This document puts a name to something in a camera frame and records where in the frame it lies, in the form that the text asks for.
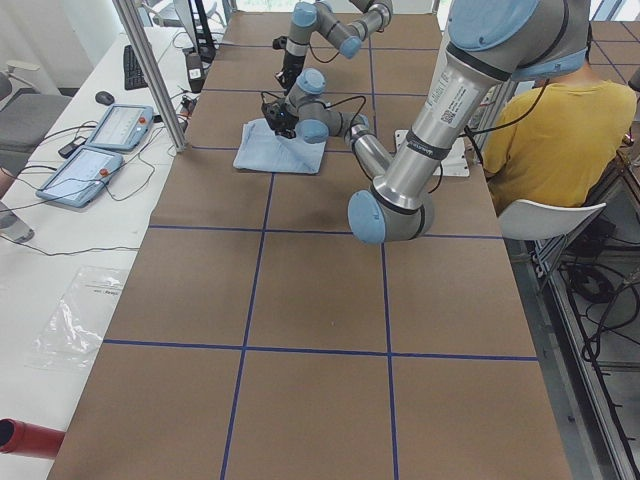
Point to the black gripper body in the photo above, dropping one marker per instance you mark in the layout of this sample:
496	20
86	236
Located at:
289	65
283	124

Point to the light blue button shirt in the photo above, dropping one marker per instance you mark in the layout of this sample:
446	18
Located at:
263	151

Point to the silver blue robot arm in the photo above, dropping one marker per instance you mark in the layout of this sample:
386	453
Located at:
319	17
490	42

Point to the black keyboard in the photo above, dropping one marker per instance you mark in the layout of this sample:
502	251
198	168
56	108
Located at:
133	75

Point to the far teach pendant tablet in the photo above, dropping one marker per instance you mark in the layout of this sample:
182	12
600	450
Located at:
122	127

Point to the teach pendant tablet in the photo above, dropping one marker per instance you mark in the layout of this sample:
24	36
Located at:
81	177
122	127

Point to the black computer mouse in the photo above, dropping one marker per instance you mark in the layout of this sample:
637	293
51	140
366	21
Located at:
104	98

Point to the near teach pendant tablet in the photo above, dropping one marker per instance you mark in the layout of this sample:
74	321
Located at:
81	177

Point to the grey office chair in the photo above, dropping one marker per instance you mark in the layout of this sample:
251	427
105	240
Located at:
28	115

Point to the white plastic chair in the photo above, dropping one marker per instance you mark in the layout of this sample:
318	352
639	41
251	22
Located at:
528	220

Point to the person in yellow shirt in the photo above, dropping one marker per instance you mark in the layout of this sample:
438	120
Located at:
557	139

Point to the clear plastic bag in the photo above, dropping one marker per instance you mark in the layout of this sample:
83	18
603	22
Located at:
74	333

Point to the red cylinder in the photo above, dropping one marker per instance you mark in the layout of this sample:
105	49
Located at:
30	440

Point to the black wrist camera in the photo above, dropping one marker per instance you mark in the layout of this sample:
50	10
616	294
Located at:
274	116
280	43

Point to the aluminium frame post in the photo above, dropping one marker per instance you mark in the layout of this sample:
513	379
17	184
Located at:
133	26

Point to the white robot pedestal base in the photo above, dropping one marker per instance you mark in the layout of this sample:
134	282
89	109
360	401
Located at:
454	165

